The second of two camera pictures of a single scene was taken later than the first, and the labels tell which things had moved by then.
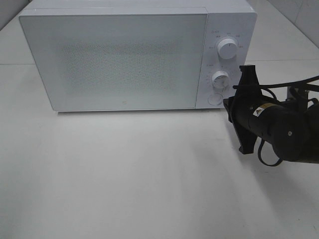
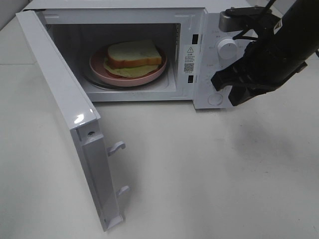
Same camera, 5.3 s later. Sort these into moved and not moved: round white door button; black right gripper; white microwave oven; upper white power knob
Moved: black right gripper; white microwave oven
Not moved: upper white power knob; round white door button
